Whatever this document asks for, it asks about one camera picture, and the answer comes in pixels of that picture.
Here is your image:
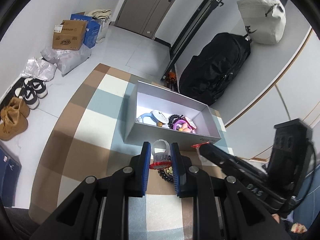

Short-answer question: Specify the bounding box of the checkered table cloth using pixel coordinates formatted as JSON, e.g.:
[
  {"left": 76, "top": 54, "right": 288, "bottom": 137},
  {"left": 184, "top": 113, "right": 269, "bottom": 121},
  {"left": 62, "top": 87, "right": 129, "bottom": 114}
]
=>
[{"left": 28, "top": 63, "right": 235, "bottom": 240}]

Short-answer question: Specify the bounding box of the small yellow green charm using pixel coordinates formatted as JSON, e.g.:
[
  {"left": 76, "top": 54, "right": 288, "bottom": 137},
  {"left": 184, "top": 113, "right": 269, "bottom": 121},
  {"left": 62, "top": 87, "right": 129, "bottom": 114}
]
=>
[{"left": 166, "top": 167, "right": 173, "bottom": 175}]

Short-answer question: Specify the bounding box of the black bead bracelet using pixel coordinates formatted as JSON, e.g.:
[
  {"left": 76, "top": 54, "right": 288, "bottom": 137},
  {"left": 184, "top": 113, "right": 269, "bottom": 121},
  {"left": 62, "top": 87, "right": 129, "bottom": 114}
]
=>
[{"left": 157, "top": 165, "right": 175, "bottom": 183}]

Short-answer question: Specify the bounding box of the white plastic bag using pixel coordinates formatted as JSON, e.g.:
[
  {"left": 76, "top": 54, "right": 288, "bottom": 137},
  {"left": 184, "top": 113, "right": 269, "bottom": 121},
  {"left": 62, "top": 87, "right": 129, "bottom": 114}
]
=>
[{"left": 20, "top": 57, "right": 57, "bottom": 82}]

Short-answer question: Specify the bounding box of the grey door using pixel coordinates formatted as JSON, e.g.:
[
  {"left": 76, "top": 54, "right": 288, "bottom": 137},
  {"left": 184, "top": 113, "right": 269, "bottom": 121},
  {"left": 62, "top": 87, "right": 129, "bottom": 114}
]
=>
[{"left": 115, "top": 0, "right": 175, "bottom": 39}]

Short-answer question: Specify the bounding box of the white tote bag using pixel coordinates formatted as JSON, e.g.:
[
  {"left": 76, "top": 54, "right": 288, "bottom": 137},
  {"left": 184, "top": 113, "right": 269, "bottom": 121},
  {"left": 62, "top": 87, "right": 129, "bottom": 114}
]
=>
[{"left": 237, "top": 0, "right": 287, "bottom": 45}]

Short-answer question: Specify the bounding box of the clear ring red base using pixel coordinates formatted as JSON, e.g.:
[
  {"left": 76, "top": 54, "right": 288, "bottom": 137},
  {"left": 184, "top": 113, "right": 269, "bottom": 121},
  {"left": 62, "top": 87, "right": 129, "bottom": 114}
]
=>
[{"left": 149, "top": 139, "right": 171, "bottom": 170}]

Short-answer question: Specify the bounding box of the black backpack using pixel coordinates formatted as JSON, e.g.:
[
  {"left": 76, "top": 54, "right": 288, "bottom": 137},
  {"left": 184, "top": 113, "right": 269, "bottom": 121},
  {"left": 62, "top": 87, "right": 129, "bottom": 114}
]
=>
[{"left": 179, "top": 33, "right": 251, "bottom": 106}]

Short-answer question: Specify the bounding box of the black white sneaker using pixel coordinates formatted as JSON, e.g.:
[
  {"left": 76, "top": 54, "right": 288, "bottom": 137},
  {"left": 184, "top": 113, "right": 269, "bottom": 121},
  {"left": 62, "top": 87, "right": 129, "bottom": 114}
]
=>
[
  {"left": 24, "top": 78, "right": 48, "bottom": 99},
  {"left": 15, "top": 87, "right": 40, "bottom": 109}
]

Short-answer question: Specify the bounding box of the grey cardboard box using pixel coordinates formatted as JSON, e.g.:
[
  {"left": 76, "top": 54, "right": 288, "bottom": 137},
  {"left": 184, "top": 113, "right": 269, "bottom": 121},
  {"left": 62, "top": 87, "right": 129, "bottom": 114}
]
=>
[{"left": 124, "top": 81, "right": 221, "bottom": 151}]

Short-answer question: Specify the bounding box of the brown suede boot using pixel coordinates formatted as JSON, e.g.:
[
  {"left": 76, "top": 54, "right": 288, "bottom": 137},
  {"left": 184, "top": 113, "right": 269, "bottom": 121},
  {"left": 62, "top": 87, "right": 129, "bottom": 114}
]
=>
[
  {"left": 1, "top": 108, "right": 28, "bottom": 141},
  {"left": 1, "top": 97, "right": 30, "bottom": 120}
]

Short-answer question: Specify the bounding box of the purple ring doll toy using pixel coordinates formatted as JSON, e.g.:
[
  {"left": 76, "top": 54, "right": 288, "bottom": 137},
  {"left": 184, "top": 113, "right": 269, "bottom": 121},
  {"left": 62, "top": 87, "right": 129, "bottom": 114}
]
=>
[{"left": 168, "top": 114, "right": 197, "bottom": 133}]

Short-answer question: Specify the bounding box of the blue ring toy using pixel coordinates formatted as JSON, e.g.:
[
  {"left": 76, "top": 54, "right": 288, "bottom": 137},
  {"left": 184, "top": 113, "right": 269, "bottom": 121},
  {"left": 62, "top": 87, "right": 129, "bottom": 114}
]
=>
[{"left": 137, "top": 112, "right": 159, "bottom": 124}]

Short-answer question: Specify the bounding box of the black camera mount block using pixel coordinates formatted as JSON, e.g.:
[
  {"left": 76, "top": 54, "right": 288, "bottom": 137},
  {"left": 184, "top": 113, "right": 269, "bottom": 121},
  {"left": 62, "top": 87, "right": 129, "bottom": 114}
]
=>
[{"left": 267, "top": 119, "right": 312, "bottom": 199}]

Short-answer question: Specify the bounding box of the person right hand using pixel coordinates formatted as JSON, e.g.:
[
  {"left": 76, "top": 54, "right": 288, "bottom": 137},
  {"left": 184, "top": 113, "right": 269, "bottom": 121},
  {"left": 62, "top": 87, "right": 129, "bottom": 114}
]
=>
[{"left": 272, "top": 213, "right": 283, "bottom": 224}]

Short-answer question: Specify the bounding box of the blue cardboard box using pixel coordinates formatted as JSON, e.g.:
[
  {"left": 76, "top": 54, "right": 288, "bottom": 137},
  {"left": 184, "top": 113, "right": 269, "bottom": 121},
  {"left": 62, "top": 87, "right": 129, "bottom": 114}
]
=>
[{"left": 70, "top": 14, "right": 100, "bottom": 48}]

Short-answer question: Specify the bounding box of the brown cardboard box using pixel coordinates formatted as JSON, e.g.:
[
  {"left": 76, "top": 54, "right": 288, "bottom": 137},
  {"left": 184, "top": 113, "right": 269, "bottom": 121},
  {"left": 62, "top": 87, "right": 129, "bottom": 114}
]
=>
[{"left": 52, "top": 20, "right": 87, "bottom": 50}]

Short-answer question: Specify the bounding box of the white red round case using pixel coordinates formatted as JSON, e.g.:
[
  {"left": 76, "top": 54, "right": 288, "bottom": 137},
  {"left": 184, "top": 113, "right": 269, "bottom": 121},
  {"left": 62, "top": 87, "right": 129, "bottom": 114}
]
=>
[{"left": 151, "top": 110, "right": 169, "bottom": 127}]

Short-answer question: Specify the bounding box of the grey plastic mail bag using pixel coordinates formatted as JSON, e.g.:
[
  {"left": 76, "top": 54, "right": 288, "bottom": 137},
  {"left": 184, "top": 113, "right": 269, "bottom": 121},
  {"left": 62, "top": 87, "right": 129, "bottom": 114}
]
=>
[{"left": 41, "top": 44, "right": 92, "bottom": 76}]

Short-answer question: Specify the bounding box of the navy jordan shoe box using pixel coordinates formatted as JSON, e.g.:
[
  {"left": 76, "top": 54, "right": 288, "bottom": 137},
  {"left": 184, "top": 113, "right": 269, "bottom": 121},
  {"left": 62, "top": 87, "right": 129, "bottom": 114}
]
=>
[{"left": 0, "top": 147, "right": 21, "bottom": 207}]

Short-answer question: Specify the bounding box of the white bag with clothes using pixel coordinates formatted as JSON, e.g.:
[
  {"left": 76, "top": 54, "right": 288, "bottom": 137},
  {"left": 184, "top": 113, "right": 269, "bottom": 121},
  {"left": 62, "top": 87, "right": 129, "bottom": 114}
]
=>
[{"left": 86, "top": 9, "right": 112, "bottom": 43}]

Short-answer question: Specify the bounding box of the orange black tool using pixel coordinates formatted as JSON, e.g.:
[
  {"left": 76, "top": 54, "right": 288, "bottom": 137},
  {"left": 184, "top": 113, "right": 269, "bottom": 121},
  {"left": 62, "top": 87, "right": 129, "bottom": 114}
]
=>
[{"left": 164, "top": 72, "right": 178, "bottom": 92}]

